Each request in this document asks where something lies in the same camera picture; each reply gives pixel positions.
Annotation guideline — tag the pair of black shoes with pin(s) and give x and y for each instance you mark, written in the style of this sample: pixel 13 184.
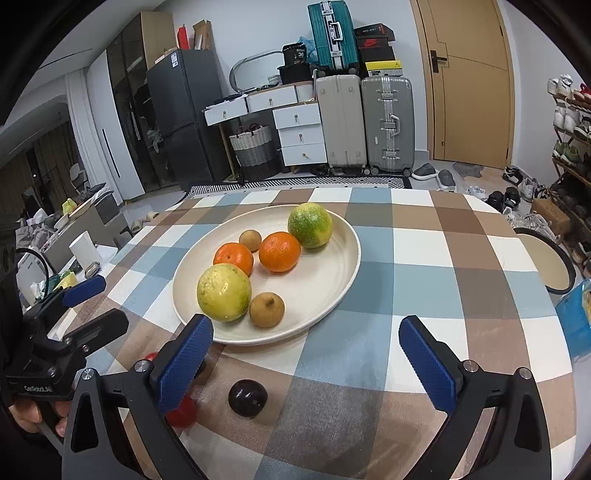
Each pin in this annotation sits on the pair of black shoes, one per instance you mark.
pixel 503 197

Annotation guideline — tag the woven laundry basket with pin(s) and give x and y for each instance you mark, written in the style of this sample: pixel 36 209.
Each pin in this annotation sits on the woven laundry basket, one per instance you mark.
pixel 253 152

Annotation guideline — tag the red tomato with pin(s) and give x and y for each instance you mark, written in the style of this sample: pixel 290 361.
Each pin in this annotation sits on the red tomato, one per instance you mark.
pixel 182 410

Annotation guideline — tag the round black rimmed stool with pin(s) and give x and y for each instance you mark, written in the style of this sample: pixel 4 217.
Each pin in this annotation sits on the round black rimmed stool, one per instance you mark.
pixel 545 258

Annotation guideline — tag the yellow green citrus fruit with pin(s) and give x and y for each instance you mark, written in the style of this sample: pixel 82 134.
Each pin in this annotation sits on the yellow green citrus fruit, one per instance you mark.
pixel 224 293
pixel 310 225

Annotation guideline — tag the oval metal frame mirror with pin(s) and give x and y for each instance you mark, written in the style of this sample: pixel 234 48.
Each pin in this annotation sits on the oval metal frame mirror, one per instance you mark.
pixel 234 69

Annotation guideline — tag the plain black shoe box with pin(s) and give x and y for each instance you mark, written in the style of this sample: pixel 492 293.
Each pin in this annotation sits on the plain black shoe box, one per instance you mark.
pixel 377 55

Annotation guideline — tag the dark purple plum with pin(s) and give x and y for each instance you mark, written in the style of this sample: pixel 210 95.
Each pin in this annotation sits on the dark purple plum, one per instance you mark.
pixel 248 398

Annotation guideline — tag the cream round plate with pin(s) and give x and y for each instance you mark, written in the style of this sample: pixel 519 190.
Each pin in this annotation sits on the cream round plate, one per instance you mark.
pixel 323 277

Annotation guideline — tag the teal suitcase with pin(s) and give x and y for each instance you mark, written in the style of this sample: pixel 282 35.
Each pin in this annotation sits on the teal suitcase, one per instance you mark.
pixel 332 37

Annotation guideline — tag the grey floor mat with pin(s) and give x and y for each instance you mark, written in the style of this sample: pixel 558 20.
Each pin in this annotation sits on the grey floor mat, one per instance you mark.
pixel 467 169

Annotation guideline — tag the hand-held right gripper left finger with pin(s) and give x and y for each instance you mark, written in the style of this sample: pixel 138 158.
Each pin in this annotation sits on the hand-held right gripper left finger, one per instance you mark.
pixel 182 369

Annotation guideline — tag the grey white sneaker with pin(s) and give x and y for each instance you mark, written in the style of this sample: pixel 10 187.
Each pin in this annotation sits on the grey white sneaker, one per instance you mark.
pixel 531 189

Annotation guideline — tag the dark grey fridge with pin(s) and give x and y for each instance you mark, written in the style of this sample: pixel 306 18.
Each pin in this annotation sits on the dark grey fridge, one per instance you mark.
pixel 184 120

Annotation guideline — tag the shoe rack with shoes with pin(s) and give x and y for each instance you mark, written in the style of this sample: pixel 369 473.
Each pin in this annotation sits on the shoe rack with shoes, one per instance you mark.
pixel 565 117

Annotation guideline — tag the yellow black shoe box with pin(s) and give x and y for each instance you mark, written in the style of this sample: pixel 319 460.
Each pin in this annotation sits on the yellow black shoe box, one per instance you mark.
pixel 383 69

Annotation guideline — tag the light blue plastic bag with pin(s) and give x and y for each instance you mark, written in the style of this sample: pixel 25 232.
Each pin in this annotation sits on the light blue plastic bag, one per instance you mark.
pixel 575 318

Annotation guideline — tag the orange tangerine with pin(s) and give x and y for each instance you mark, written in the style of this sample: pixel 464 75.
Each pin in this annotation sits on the orange tangerine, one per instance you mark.
pixel 279 251
pixel 234 258

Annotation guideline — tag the person's left hand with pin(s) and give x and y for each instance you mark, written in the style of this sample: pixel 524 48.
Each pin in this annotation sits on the person's left hand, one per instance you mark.
pixel 27 410

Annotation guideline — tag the black labelled bag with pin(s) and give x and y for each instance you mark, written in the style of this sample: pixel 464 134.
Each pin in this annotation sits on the black labelled bag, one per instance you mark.
pixel 295 54

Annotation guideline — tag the red black shoe box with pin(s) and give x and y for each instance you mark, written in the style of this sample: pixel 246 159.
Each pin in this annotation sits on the red black shoe box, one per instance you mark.
pixel 374 43

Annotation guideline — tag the brown cardboard box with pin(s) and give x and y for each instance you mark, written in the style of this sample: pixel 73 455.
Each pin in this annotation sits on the brown cardboard box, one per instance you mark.
pixel 550 217

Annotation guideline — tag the white curtain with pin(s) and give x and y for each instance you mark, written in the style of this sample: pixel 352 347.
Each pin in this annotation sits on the white curtain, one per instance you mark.
pixel 85 129

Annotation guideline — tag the dark sneaker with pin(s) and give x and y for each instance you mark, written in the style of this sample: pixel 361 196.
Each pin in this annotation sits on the dark sneaker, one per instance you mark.
pixel 511 176

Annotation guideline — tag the flat cardboard pieces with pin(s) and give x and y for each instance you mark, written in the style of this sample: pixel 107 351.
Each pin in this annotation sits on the flat cardboard pieces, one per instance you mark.
pixel 202 34

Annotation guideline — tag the grey suitcase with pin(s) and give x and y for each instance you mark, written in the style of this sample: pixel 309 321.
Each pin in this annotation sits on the grey suitcase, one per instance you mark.
pixel 387 124

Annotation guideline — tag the pair of beige slippers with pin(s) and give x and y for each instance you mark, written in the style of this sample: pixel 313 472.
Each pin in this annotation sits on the pair of beige slippers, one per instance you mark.
pixel 144 222

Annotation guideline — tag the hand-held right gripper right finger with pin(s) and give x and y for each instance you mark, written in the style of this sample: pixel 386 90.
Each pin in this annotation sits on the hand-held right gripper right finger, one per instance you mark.
pixel 431 364

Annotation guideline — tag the black storage box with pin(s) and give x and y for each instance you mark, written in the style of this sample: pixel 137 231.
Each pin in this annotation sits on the black storage box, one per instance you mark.
pixel 295 74

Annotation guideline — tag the wooden shoe rack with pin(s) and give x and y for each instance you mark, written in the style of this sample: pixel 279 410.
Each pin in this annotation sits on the wooden shoe rack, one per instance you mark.
pixel 577 170

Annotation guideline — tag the grey slipper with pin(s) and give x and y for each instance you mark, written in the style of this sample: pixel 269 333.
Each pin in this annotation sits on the grey slipper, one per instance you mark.
pixel 424 171
pixel 446 180

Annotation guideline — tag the brown longan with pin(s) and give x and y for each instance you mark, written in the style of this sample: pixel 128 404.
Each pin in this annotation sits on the brown longan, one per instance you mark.
pixel 250 240
pixel 267 310

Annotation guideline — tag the beige suitcase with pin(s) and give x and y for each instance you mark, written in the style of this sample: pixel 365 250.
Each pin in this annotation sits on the beige suitcase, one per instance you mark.
pixel 340 124

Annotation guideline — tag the white drawer desk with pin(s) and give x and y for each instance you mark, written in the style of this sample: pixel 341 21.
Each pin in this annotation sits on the white drawer desk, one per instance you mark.
pixel 300 138

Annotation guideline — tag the wooden door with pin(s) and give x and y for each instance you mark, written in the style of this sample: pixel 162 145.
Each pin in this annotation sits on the wooden door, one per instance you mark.
pixel 466 92

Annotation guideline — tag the glass door wardrobe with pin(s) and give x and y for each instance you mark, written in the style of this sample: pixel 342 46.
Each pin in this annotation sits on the glass door wardrobe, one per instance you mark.
pixel 134 92

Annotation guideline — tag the white cube box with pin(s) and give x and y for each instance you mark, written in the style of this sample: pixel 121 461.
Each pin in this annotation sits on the white cube box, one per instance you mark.
pixel 84 251

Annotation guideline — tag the white ribbed bin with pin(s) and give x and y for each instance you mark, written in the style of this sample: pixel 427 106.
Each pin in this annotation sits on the white ribbed bin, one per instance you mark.
pixel 304 92

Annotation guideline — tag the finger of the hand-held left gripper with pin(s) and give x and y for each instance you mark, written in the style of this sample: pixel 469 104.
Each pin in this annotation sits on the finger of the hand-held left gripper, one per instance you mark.
pixel 83 290
pixel 92 330

